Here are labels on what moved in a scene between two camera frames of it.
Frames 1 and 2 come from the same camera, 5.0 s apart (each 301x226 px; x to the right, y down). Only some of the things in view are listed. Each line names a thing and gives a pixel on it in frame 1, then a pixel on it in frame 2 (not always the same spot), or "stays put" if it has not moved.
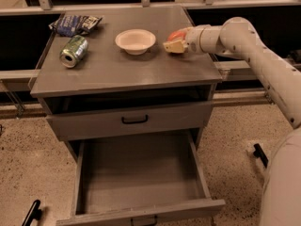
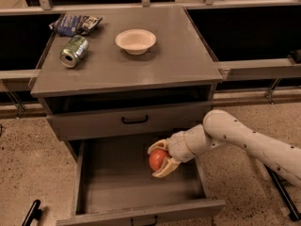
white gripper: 193,40 to 178,147
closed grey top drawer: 129,121 stays put
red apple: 182,34 to 156,158
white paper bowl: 135,41 stays put
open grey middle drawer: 136,177 stays put
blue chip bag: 74,24 stays put
